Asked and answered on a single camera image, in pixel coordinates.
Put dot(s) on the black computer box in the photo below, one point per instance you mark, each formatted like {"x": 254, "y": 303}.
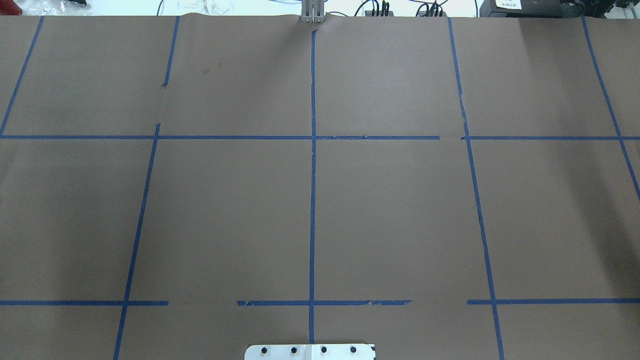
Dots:
{"x": 552, "y": 9}

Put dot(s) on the red cylinder bottle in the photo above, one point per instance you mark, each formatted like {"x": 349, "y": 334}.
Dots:
{"x": 10, "y": 8}

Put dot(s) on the crumpled white tissue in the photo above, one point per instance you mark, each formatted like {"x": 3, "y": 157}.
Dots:
{"x": 205, "y": 7}

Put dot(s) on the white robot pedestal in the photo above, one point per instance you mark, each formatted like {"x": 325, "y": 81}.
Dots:
{"x": 327, "y": 351}

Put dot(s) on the aluminium frame post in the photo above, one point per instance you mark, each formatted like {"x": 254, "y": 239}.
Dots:
{"x": 313, "y": 11}

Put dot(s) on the clear plastic bag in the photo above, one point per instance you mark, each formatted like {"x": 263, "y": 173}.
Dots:
{"x": 53, "y": 7}

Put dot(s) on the black usb hub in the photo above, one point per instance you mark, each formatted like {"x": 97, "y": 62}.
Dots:
{"x": 379, "y": 9}
{"x": 430, "y": 10}

